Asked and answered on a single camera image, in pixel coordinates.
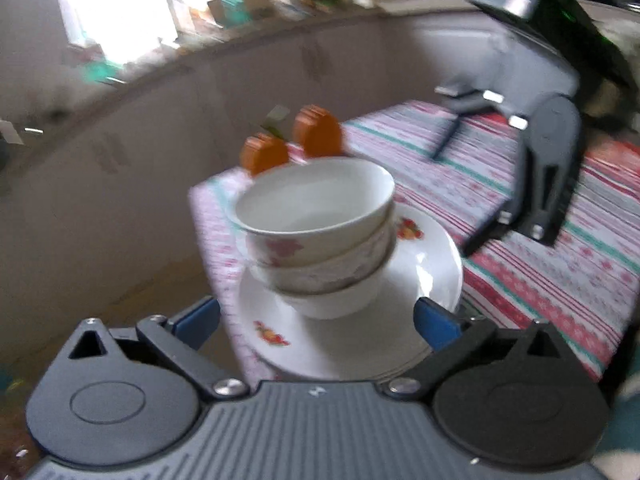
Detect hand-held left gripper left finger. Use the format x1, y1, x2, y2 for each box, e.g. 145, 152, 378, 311
60, 296, 251, 402

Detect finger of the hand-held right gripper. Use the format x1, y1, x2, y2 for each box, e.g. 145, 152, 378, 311
432, 85, 506, 162
462, 150, 583, 258

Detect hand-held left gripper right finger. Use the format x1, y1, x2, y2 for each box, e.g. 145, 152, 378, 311
382, 297, 581, 402

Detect white floral bowl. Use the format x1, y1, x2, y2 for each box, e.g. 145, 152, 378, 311
227, 156, 396, 267
247, 220, 396, 295
272, 255, 393, 321

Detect patterned tablecloth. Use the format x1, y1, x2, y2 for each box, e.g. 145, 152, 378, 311
187, 100, 640, 386

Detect leafless orange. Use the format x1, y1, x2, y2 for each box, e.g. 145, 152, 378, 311
292, 105, 343, 158

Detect white kitchen cabinets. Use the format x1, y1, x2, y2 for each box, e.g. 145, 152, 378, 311
0, 5, 501, 306

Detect orange with green leaf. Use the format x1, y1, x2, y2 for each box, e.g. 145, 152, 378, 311
240, 107, 292, 177

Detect kitchen window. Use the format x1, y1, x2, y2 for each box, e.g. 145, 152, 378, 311
50, 0, 281, 61

